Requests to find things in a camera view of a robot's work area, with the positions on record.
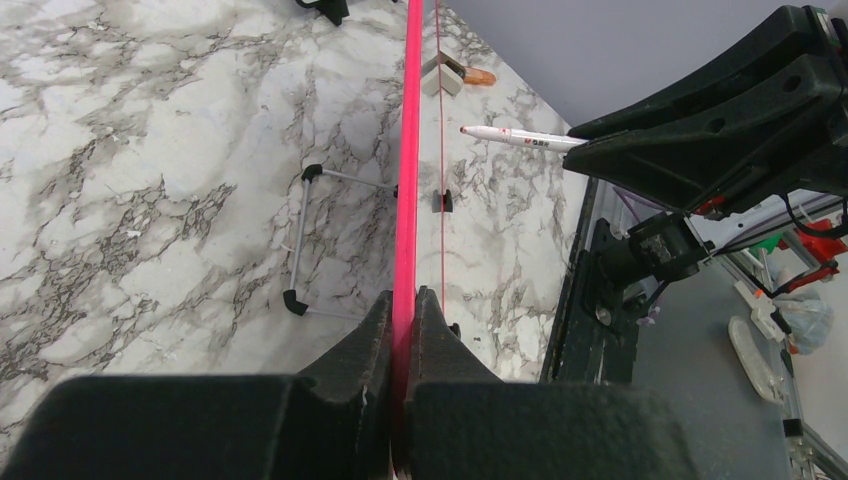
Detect red framed whiteboard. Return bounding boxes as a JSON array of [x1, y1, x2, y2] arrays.
[[391, 1, 455, 479]]

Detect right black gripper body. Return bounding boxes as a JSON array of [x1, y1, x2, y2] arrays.
[[563, 6, 847, 219]]

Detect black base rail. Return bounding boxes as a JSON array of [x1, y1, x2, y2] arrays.
[[539, 179, 639, 384]]

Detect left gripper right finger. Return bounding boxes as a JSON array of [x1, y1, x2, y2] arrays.
[[404, 287, 699, 479]]

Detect red white marker pen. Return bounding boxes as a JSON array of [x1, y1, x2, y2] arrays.
[[459, 126, 586, 154]]

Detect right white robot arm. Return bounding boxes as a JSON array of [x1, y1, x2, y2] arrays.
[[563, 5, 847, 254]]

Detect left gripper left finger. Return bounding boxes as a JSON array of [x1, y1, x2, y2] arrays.
[[2, 291, 392, 479]]

